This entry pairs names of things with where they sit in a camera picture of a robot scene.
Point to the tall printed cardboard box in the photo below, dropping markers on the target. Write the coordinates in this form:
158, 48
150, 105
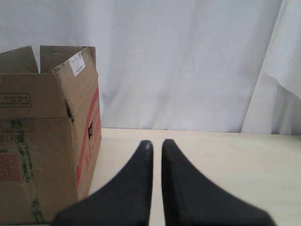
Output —
50, 131

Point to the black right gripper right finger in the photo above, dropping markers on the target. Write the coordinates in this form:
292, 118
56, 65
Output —
191, 199

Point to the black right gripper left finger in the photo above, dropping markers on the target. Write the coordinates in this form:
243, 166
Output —
124, 201

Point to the white backdrop cloth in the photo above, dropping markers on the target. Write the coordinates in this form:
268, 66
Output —
206, 65

